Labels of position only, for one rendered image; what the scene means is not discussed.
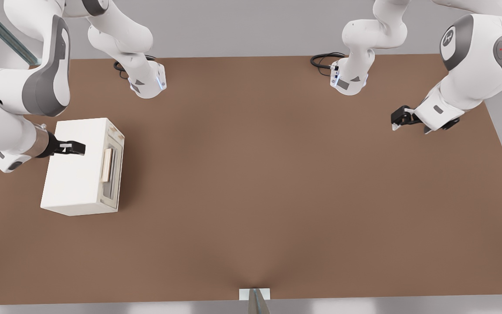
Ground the white oven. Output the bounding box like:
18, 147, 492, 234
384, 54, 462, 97
40, 118, 126, 217

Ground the white oven door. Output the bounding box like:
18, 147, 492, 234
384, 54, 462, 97
98, 123, 126, 213

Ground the pale oven door handle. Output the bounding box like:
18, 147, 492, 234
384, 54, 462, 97
102, 147, 113, 183

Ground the black cable loop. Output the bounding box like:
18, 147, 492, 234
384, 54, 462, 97
310, 52, 348, 78
113, 54, 157, 80

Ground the silver frame post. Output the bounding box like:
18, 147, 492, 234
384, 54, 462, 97
0, 0, 41, 67
239, 288, 271, 314

